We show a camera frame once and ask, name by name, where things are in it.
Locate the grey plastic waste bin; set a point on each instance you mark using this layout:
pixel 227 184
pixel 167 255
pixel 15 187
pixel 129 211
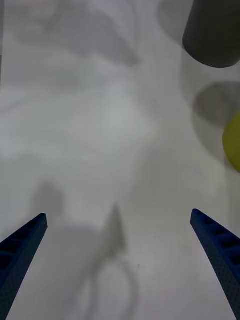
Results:
pixel 212 32

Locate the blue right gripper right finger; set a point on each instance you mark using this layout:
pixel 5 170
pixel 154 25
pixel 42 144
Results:
pixel 220 252

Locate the yellow-green plastic waste bin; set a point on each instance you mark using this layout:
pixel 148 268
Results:
pixel 233 143

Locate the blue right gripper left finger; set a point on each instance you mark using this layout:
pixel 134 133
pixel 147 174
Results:
pixel 17 257

